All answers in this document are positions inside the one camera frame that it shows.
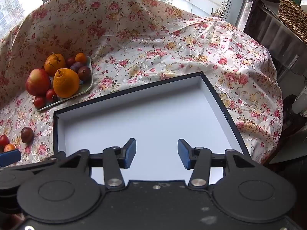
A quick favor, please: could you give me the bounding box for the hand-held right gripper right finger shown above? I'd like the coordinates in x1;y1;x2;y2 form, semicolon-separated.
178;139;261;188

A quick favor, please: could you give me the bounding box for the dark side table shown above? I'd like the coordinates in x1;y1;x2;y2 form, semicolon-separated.
243;0;307;77

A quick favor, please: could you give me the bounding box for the floral tablecloth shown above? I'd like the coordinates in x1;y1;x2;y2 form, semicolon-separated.
0;0;284;170

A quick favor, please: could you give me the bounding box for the red apple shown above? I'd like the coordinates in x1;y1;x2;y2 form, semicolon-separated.
26;68;51;96

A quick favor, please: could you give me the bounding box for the wicker basket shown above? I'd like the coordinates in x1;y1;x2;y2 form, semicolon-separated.
278;0;307;42

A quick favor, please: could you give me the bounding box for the pale green tray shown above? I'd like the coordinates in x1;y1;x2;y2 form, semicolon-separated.
36;56;93;112

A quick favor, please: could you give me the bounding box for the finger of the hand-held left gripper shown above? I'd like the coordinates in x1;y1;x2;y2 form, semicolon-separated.
0;149;57;172

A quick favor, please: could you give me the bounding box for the large round orange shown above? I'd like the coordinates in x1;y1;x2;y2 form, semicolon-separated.
44;53;67;77

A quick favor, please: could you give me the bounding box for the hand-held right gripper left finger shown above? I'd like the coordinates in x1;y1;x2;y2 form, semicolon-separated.
56;138;137;189

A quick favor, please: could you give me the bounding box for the dry grass plant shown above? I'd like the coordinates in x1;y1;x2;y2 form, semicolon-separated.
210;3;227;19

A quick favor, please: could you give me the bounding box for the brown-red plum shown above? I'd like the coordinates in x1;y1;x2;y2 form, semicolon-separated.
21;127;34;144
77;66;92;82

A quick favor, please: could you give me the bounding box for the white plastic object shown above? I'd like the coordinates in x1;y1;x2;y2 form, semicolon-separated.
291;92;307;116

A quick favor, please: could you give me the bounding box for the large knobbed orange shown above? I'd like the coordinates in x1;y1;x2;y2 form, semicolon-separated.
53;68;80;99

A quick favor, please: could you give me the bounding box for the dark purple plum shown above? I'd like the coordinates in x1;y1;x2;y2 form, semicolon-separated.
69;62;84;73

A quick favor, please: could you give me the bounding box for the grey board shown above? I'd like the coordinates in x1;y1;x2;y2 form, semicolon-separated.
269;127;307;165

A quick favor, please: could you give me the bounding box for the white lace curtain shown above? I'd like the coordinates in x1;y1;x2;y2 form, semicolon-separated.
240;0;267;30

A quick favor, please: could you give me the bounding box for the black box with white inside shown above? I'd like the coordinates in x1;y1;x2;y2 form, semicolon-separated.
53;71;252;181

